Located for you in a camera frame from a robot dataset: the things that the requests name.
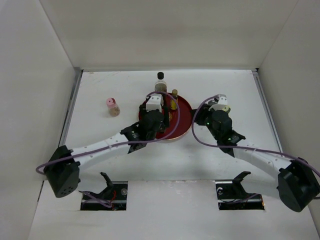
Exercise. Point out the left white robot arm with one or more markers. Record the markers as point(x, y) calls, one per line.
point(65, 165)

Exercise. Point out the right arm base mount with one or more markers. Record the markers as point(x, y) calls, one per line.
point(231, 195)

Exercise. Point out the yellow lid spice shaker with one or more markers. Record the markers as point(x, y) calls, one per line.
point(227, 109)

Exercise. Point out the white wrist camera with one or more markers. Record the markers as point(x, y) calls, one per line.
point(220, 102)
point(154, 102)

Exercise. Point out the red lid sauce jar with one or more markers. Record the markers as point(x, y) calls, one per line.
point(163, 127)

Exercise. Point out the tall dark soy bottle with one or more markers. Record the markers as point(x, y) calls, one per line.
point(160, 85)

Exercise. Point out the pink lid spice shaker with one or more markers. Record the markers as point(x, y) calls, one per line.
point(113, 107)

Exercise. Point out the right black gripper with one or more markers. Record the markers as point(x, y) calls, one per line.
point(203, 111)

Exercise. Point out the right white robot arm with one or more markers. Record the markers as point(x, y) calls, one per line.
point(297, 183)

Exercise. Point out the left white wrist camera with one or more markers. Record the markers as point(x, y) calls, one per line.
point(154, 102)

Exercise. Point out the red round tray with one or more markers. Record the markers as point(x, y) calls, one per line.
point(180, 119)

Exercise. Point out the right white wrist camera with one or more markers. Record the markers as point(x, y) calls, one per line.
point(220, 102)

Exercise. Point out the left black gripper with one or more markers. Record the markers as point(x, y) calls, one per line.
point(143, 110)

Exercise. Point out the small yellow label bottle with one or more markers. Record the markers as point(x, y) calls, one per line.
point(173, 102)

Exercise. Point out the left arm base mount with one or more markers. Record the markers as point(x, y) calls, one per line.
point(112, 198)

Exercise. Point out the grey lid pepper shaker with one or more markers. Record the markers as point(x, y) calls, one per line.
point(212, 102)

